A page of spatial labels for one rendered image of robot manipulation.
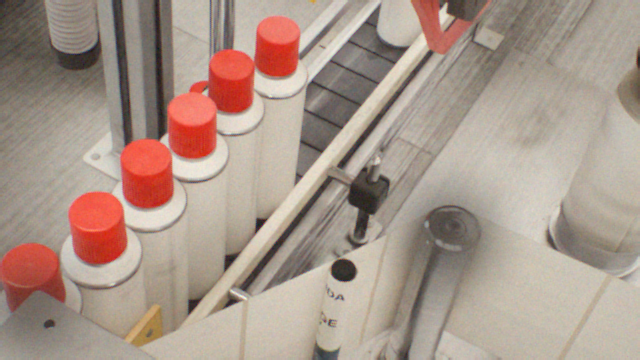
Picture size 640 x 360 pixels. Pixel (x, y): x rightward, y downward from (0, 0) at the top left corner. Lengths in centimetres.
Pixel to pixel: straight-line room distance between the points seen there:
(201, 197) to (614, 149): 33
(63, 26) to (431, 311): 32
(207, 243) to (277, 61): 15
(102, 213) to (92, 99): 43
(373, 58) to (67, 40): 42
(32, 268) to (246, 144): 21
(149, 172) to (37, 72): 46
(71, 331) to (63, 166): 49
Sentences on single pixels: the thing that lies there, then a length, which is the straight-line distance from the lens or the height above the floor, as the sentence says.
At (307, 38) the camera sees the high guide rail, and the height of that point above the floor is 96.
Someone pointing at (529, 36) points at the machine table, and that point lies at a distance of 116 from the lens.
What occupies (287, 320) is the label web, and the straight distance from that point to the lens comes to 63.
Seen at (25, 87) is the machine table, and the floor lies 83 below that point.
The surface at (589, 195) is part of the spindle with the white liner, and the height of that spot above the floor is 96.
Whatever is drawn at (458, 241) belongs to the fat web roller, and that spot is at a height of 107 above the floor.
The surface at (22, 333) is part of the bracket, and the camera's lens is 48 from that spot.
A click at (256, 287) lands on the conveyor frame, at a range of 80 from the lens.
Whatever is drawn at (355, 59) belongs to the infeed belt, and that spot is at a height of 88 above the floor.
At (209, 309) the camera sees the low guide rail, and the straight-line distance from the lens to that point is 75.
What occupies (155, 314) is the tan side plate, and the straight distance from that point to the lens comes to 67.
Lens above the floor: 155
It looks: 50 degrees down
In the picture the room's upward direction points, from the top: 11 degrees clockwise
